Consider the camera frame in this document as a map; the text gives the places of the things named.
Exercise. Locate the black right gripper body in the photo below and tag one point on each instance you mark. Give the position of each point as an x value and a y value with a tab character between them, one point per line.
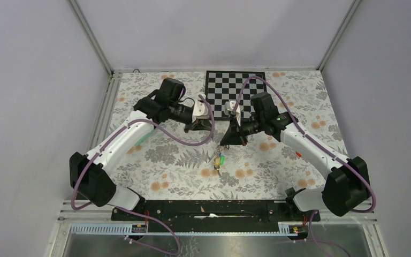
247	127

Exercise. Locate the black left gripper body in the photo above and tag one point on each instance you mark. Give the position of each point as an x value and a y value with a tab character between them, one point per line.
198	121

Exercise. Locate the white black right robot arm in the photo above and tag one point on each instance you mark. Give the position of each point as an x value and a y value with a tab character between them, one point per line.
346	179

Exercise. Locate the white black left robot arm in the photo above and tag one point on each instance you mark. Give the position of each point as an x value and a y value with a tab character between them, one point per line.
90	172

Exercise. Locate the green tag key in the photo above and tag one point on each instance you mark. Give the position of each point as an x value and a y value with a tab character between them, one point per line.
217	169

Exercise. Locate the mint green cylinder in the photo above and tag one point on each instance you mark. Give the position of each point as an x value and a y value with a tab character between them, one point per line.
144	138

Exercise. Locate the black white chessboard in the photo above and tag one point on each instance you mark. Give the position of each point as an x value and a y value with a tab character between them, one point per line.
223	86

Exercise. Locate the floral table mat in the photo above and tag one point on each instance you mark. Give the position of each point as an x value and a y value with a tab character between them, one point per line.
161	168

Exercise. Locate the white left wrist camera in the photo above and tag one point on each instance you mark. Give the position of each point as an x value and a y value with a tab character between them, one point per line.
200	111

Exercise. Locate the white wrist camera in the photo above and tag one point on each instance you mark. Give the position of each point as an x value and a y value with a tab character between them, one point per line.
232	110
200	111

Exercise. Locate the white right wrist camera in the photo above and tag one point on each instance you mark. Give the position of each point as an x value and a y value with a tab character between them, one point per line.
232	110

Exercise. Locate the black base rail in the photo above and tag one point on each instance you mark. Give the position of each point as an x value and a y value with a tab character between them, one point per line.
217	216

